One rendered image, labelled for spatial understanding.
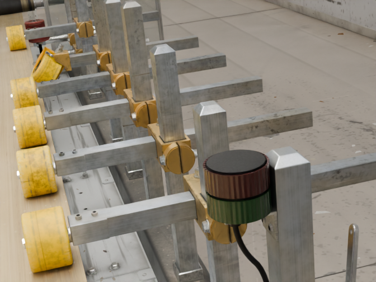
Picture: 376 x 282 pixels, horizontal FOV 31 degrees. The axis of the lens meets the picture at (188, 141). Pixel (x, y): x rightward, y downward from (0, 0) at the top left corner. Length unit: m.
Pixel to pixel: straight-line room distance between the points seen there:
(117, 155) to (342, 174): 0.38
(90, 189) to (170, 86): 0.81
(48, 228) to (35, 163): 0.25
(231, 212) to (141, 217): 0.33
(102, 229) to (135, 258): 0.58
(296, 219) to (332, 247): 2.06
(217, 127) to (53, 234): 0.25
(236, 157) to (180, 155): 0.49
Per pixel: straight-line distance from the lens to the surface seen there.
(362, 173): 1.01
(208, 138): 0.85
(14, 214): 1.11
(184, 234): 1.18
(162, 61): 1.07
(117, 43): 1.57
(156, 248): 1.35
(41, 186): 1.12
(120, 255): 1.50
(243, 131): 1.19
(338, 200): 3.05
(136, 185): 1.63
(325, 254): 2.65
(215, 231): 0.87
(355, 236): 0.72
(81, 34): 2.29
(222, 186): 0.59
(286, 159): 0.61
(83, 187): 1.87
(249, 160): 0.61
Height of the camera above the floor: 1.36
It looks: 21 degrees down
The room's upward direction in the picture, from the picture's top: 6 degrees counter-clockwise
